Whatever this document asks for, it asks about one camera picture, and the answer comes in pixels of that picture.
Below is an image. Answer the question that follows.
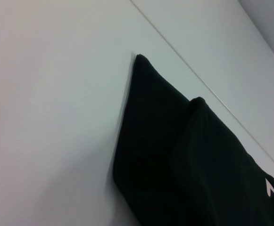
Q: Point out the black shirt with FREE print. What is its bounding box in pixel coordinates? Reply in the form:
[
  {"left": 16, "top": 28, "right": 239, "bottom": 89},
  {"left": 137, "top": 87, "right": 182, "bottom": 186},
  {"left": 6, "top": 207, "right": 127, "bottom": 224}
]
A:
[{"left": 112, "top": 54, "right": 274, "bottom": 226}]

